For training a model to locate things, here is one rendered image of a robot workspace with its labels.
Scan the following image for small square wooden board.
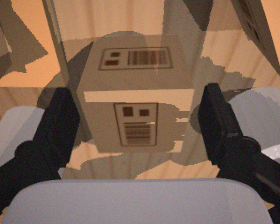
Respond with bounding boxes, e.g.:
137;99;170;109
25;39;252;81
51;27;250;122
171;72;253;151
0;0;69;88

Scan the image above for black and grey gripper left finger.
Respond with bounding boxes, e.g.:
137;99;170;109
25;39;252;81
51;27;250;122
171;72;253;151
0;87;80;215

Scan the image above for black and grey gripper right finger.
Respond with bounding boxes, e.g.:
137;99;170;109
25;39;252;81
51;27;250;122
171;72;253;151
198;83;280;213

